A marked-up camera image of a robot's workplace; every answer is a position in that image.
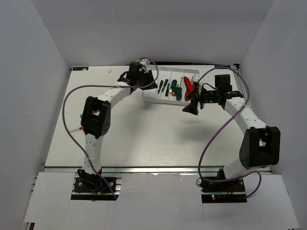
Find white compartment tray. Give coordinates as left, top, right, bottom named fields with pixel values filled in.
left=142, top=66, right=200, bottom=106

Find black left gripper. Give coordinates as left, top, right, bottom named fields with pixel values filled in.
left=135, top=69, right=157, bottom=90

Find aluminium rail frame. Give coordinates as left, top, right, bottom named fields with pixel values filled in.
left=23, top=63, right=274, bottom=230

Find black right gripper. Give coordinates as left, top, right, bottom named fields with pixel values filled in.
left=182, top=86, right=219, bottom=115

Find black green precision screwdriver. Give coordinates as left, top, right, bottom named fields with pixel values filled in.
left=165, top=79, right=170, bottom=97

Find blue table label left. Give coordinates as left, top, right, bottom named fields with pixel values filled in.
left=72, top=67, right=89, bottom=71

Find red curved utility knife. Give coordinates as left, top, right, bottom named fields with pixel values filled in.
left=183, top=77, right=194, bottom=101

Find red handled thin screwdriver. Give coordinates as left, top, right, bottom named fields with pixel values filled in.
left=69, top=127, right=83, bottom=133

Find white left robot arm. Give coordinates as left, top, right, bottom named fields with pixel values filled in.
left=81, top=58, right=158, bottom=191

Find small black precision screwdriver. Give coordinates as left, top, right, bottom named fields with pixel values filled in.
left=156, top=80, right=164, bottom=97

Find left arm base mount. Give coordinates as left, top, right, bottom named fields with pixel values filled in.
left=71, top=169, right=120, bottom=201

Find long green screwdriver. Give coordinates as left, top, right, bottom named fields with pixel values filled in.
left=176, top=77, right=183, bottom=101

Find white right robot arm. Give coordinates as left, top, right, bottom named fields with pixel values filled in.
left=194, top=74, right=281, bottom=191

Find stubby green orange screwdriver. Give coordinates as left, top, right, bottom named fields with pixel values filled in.
left=170, top=80, right=178, bottom=96

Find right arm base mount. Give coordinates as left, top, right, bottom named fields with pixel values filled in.
left=196, top=178, right=247, bottom=204

